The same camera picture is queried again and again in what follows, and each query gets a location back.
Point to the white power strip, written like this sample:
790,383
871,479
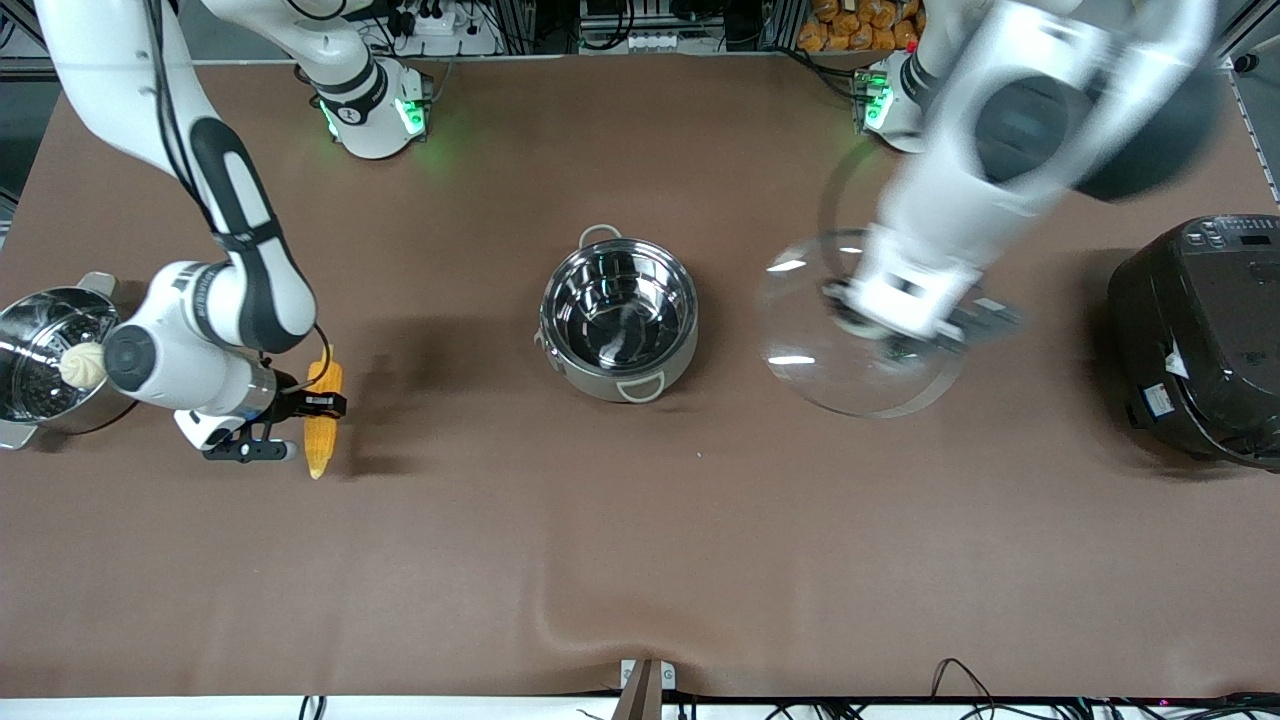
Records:
660,43
432,22

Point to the aluminium frame profile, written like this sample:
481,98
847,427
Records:
1250,45

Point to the steel steamer pot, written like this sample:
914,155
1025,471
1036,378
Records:
30,340

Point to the yellow corn cob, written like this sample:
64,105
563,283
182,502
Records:
322,445

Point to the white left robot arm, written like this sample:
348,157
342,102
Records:
1010,140

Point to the glass pot lid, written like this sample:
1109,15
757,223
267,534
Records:
800,370

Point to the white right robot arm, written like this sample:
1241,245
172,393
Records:
240,250

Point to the black rice cooker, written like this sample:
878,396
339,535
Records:
1200,340

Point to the bag of orange snacks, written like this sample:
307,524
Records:
860,25

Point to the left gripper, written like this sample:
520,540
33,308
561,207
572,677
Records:
983,319

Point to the brown table cover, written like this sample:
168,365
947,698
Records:
640,560

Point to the white steamed bun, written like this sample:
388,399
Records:
85,365

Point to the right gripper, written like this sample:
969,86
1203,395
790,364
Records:
289,402

